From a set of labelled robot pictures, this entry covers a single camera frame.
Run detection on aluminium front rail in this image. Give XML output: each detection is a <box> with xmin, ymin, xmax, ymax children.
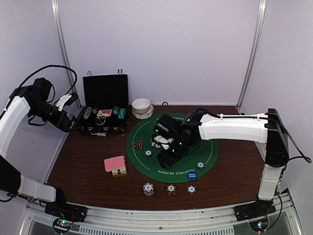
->
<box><xmin>21</xmin><ymin>188</ymin><xmax>306</xmax><ymax>235</ymax></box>

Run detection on brown chip row in case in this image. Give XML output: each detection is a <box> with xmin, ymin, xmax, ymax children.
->
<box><xmin>92</xmin><ymin>107</ymin><xmax>99</xmax><ymax>114</ymax></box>

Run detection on blue white chip stack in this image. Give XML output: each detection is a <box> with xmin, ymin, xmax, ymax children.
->
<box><xmin>143</xmin><ymin>183</ymin><xmax>154</xmax><ymax>196</ymax></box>

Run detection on dark blue chips in case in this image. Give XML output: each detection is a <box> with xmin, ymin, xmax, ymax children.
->
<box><xmin>112</xmin><ymin>106</ymin><xmax>120</xmax><ymax>115</ymax></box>

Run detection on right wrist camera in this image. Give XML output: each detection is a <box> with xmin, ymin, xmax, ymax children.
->
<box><xmin>153</xmin><ymin>114</ymin><xmax>182</xmax><ymax>139</ymax></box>

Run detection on red playing card deck case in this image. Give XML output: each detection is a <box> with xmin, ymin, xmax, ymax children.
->
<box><xmin>97</xmin><ymin>109</ymin><xmax>112</xmax><ymax>118</ymax></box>

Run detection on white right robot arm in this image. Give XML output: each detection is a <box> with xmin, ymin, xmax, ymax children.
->
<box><xmin>154</xmin><ymin>108</ymin><xmax>290</xmax><ymax>216</ymax></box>

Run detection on pink backed card deck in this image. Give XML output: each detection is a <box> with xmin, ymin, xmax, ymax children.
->
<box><xmin>104</xmin><ymin>155</ymin><xmax>126</xmax><ymax>172</ymax></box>

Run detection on blue small blind button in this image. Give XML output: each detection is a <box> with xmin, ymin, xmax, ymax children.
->
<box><xmin>187</xmin><ymin>171</ymin><xmax>199</xmax><ymax>181</ymax></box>

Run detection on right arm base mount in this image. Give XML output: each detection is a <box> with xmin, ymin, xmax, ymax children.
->
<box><xmin>234</xmin><ymin>203</ymin><xmax>276</xmax><ymax>221</ymax></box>

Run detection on gold card box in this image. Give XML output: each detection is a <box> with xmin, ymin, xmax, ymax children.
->
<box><xmin>112</xmin><ymin>155</ymin><xmax>127</xmax><ymax>176</ymax></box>

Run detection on aluminium frame post left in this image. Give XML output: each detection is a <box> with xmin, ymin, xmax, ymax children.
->
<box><xmin>50</xmin><ymin>0</ymin><xmax>76</xmax><ymax>103</ymax></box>

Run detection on white scalloped dish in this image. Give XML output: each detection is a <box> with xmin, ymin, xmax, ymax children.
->
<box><xmin>132</xmin><ymin>104</ymin><xmax>155</xmax><ymax>119</ymax></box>

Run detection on black poker chip case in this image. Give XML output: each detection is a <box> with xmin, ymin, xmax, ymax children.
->
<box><xmin>78</xmin><ymin>74</ymin><xmax>129</xmax><ymax>134</ymax></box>

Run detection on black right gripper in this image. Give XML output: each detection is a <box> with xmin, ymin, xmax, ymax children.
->
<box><xmin>156</xmin><ymin>136</ymin><xmax>192</xmax><ymax>170</ymax></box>

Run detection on teal chip row in case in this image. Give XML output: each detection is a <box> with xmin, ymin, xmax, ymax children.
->
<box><xmin>117</xmin><ymin>108</ymin><xmax>126</xmax><ymax>119</ymax></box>

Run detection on single blue chip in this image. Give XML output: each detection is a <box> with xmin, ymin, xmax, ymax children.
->
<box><xmin>144</xmin><ymin>150</ymin><xmax>153</xmax><ymax>157</ymax></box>
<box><xmin>197</xmin><ymin>162</ymin><xmax>205</xmax><ymax>169</ymax></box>

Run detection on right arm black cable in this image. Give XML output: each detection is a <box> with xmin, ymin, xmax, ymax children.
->
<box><xmin>268</xmin><ymin>115</ymin><xmax>313</xmax><ymax>164</ymax></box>

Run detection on triangular black red all-in marker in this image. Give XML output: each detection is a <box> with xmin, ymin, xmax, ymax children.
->
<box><xmin>132</xmin><ymin>140</ymin><xmax>143</xmax><ymax>150</ymax></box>

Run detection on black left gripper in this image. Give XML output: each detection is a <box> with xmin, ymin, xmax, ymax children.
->
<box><xmin>28</xmin><ymin>99</ymin><xmax>81</xmax><ymax>132</ymax></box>

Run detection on clear acrylic dealer button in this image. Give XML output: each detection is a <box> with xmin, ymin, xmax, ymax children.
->
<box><xmin>95</xmin><ymin>117</ymin><xmax>106</xmax><ymax>125</ymax></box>

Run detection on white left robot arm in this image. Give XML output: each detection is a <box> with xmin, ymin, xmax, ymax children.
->
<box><xmin>0</xmin><ymin>78</ymin><xmax>78</xmax><ymax>217</ymax></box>

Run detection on dark blue green chip stack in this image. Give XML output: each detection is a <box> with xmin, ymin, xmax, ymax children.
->
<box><xmin>187</xmin><ymin>185</ymin><xmax>197</xmax><ymax>194</ymax></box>

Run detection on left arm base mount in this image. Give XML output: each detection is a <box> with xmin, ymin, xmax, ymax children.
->
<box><xmin>44</xmin><ymin>188</ymin><xmax>88</xmax><ymax>222</ymax></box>

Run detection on white ceramic bowl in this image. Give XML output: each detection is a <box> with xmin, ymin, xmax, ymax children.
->
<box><xmin>132</xmin><ymin>98</ymin><xmax>152</xmax><ymax>114</ymax></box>

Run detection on green round poker mat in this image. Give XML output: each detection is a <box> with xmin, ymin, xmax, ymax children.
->
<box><xmin>126</xmin><ymin>115</ymin><xmax>219</xmax><ymax>184</ymax></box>

